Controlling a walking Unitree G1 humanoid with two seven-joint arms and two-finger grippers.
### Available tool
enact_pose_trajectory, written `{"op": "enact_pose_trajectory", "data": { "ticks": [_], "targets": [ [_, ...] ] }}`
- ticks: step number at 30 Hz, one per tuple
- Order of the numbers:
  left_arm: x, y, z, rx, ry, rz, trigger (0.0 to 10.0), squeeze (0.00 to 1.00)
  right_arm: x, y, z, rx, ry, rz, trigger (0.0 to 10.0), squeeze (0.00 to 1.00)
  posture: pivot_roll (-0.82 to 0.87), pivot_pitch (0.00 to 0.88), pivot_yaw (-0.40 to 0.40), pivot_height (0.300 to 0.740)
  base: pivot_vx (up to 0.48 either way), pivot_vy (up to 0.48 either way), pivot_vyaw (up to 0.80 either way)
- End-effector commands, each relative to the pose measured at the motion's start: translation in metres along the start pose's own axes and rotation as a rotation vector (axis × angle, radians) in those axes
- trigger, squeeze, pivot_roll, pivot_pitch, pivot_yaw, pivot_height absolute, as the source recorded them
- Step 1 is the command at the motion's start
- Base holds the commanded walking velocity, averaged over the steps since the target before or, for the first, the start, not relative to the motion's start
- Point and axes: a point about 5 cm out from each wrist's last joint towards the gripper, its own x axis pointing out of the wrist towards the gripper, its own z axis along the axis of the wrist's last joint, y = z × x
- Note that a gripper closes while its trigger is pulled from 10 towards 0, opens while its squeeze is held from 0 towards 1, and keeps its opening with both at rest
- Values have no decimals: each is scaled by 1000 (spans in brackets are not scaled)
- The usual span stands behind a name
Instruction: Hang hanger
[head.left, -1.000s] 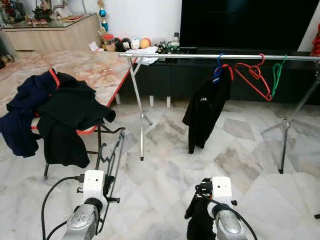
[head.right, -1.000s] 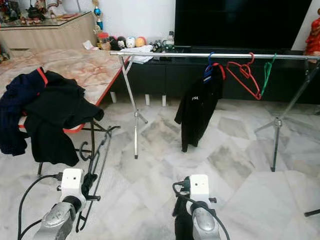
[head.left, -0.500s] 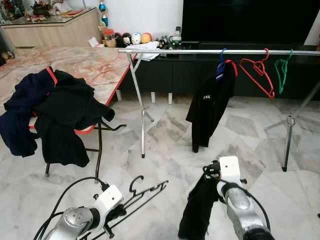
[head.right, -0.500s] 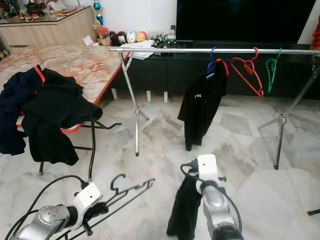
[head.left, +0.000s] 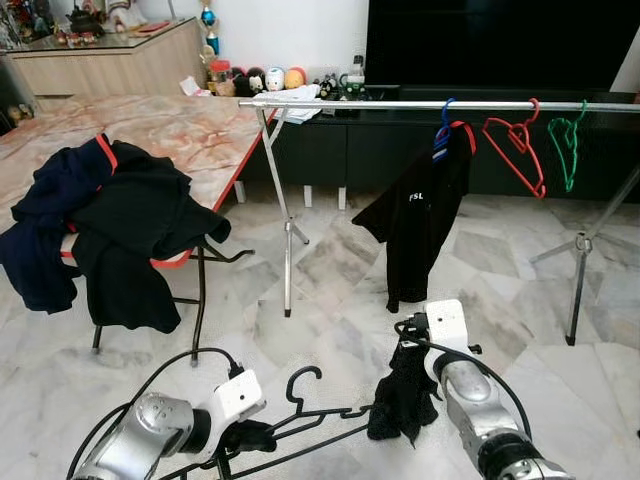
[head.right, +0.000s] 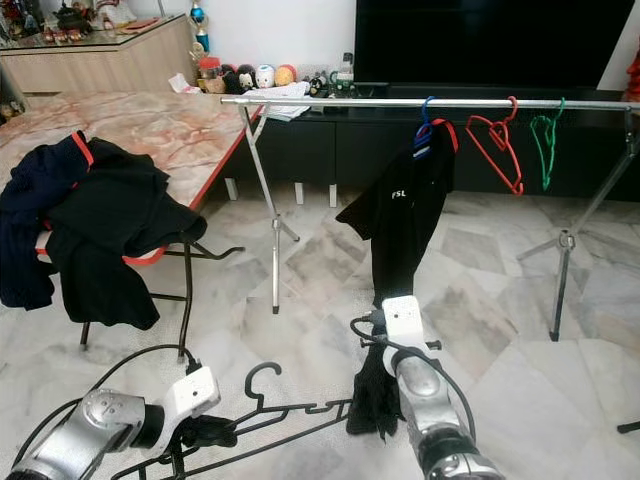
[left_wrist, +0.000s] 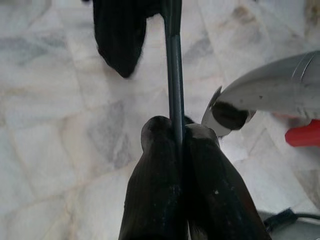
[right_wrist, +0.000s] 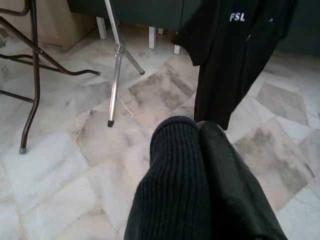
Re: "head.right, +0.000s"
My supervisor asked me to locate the black mesh garment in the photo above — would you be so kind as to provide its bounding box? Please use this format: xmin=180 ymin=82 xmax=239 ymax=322
xmin=345 ymin=340 xmax=401 ymax=441

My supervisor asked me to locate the dark grey plastic hanger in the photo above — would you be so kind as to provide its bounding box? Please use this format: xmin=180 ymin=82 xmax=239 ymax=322
xmin=110 ymin=360 xmax=353 ymax=480

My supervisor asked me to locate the navy garment with orange stripe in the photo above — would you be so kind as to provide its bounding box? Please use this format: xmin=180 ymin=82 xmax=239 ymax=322
xmin=0 ymin=132 xmax=96 ymax=311

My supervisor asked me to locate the blue plastic hanger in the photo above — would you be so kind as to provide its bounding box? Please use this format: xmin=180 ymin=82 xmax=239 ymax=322
xmin=412 ymin=96 xmax=439 ymax=161

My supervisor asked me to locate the red plastic hanger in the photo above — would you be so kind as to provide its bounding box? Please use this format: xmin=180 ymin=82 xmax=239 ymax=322
xmin=465 ymin=96 xmax=526 ymax=196

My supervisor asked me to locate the green plastic hanger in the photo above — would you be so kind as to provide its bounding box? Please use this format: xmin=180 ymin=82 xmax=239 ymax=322
xmin=530 ymin=98 xmax=567 ymax=191

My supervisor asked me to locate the black polo shirt FSL print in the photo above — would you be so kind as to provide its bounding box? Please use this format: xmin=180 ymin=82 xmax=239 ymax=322
xmin=335 ymin=118 xmax=458 ymax=309

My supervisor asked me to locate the black TV cabinet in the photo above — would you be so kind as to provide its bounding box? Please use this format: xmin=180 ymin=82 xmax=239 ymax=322
xmin=222 ymin=83 xmax=640 ymax=204

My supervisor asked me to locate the plain black garment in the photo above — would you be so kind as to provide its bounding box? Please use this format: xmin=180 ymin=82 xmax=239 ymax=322
xmin=45 ymin=137 xmax=209 ymax=331

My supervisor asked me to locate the white paper stack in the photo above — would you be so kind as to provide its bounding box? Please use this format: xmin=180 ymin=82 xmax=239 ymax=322
xmin=248 ymin=80 xmax=311 ymax=122

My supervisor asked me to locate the marble-pattern folding table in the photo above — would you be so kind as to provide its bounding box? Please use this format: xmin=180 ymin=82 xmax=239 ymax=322
xmin=0 ymin=93 xmax=261 ymax=363

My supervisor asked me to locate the jar with red lid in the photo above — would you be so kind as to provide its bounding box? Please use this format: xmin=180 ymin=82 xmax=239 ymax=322
xmin=198 ymin=56 xmax=224 ymax=95

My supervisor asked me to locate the pink white tissue pack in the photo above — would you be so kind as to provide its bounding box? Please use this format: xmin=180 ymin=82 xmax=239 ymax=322
xmin=168 ymin=73 xmax=201 ymax=95

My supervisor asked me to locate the black flat television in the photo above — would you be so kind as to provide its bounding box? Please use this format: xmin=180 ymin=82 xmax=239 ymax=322
xmin=353 ymin=0 xmax=629 ymax=89

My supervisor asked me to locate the blue and gold ornament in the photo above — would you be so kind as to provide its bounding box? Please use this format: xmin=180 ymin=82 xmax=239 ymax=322
xmin=188 ymin=0 xmax=211 ymax=53

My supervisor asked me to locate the red seated figurine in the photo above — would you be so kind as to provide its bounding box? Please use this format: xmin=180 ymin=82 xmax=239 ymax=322
xmin=625 ymin=50 xmax=640 ymax=101

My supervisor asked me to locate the light wooden sideboard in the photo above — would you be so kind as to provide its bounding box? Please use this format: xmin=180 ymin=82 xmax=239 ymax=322
xmin=0 ymin=15 xmax=196 ymax=96

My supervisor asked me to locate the white ceramic figurine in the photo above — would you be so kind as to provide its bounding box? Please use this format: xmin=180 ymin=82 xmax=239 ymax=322
xmin=95 ymin=0 xmax=136 ymax=26

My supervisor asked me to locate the dark teapot ornament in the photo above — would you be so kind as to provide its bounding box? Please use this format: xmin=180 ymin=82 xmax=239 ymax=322
xmin=57 ymin=3 xmax=94 ymax=31

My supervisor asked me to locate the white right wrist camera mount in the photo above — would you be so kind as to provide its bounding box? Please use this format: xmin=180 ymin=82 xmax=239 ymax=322
xmin=380 ymin=295 xmax=424 ymax=350

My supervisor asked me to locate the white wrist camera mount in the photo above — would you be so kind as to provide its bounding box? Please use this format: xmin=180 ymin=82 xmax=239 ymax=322
xmin=165 ymin=365 xmax=223 ymax=422
xmin=380 ymin=295 xmax=424 ymax=350

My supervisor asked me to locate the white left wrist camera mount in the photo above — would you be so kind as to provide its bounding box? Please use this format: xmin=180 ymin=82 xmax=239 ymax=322
xmin=165 ymin=365 xmax=223 ymax=422

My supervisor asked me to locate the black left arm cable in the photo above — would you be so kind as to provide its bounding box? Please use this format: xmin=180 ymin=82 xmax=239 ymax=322
xmin=50 ymin=343 xmax=203 ymax=451

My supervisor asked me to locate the silver metal clothes rail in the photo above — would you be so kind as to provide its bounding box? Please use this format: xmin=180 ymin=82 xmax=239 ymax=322
xmin=220 ymin=95 xmax=640 ymax=343

